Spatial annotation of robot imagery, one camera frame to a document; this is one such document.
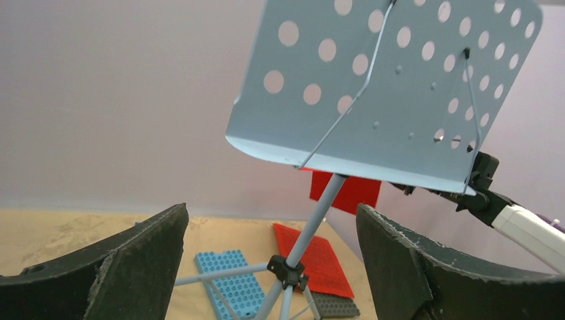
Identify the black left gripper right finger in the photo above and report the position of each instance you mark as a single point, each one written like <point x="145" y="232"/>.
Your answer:
<point x="415" y="277"/>

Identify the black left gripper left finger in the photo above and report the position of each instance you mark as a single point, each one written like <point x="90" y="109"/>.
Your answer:
<point x="129" y="275"/>

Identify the red sheet music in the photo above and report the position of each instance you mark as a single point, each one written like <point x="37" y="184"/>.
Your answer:
<point x="320" y="261"/>
<point x="355" y="191"/>

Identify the light blue music stand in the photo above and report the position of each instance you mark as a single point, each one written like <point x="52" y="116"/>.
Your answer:
<point x="350" y="92"/>

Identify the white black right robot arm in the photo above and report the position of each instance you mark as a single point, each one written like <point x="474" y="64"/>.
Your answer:
<point x="464" y="179"/>

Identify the grey building baseplate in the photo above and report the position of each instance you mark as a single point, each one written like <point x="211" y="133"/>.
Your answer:
<point x="333" y="306"/>

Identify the light blue building baseplate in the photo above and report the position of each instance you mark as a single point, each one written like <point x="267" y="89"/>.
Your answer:
<point x="241" y="293"/>

